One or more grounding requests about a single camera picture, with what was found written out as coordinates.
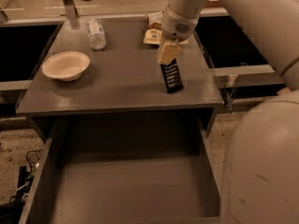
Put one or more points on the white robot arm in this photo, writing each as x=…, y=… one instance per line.
x=260, y=177

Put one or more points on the grey counter cabinet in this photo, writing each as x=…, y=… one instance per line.
x=123, y=76

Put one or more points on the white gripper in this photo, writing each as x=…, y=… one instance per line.
x=176, y=25

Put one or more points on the grey open top drawer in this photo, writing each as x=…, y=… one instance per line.
x=129, y=168

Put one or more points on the brown yellow snack bag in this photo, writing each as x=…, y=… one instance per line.
x=154, y=32

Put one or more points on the black rxbar chocolate bar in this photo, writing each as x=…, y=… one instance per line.
x=172, y=78

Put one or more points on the metal railing post left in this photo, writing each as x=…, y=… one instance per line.
x=70, y=9

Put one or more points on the white paper bowl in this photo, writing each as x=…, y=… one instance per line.
x=66, y=66

